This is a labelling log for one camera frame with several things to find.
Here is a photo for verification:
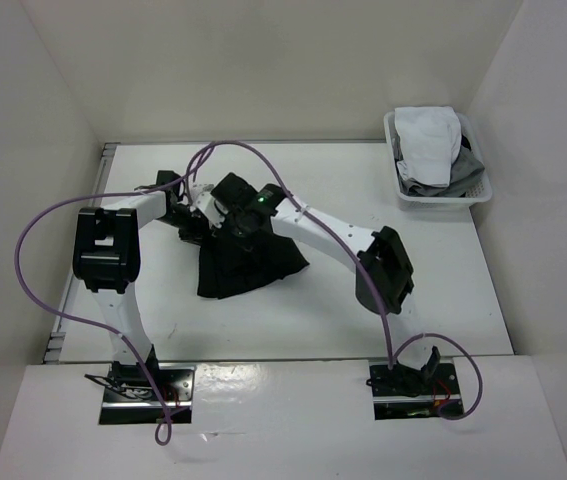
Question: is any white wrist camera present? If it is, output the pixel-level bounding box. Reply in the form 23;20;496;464
188;183;214;206
193;194;228;229

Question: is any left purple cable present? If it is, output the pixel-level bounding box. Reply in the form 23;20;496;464
15;144;214;445

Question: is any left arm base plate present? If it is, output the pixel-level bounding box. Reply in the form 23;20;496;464
84;363;194;425

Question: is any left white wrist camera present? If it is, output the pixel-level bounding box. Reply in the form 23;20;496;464
188;183;214;206

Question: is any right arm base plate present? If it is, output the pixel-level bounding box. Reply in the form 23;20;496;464
366;358;465;420

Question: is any white plastic basket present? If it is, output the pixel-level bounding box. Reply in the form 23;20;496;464
383;111;492;211

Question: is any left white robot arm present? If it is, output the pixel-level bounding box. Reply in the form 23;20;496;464
72;170;209;400

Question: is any grey skirt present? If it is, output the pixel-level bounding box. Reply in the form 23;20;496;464
396;143;485;197

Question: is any black skirt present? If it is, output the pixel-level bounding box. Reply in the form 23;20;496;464
197;233;309;300

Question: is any purple cable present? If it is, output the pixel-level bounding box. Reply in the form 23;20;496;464
15;144;214;445
185;141;484;421

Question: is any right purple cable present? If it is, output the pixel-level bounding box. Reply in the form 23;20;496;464
185;141;484;421

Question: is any white skirt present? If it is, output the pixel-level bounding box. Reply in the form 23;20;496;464
394;106;462;188

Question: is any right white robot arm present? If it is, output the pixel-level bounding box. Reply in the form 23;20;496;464
195;173;414;334

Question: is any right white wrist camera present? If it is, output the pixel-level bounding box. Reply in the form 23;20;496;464
193;194;228;229

